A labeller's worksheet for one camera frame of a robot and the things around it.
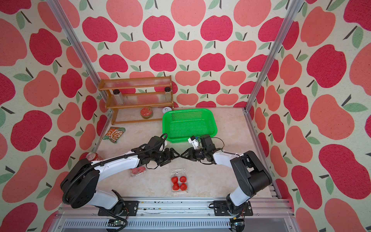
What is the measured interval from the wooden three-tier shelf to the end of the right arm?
358mm

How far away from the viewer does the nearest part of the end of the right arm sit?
714 mm

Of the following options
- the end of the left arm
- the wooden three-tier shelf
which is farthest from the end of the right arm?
the wooden three-tier shelf

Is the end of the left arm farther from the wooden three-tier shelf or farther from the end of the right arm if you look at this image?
the wooden three-tier shelf

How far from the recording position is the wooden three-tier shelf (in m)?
1.03
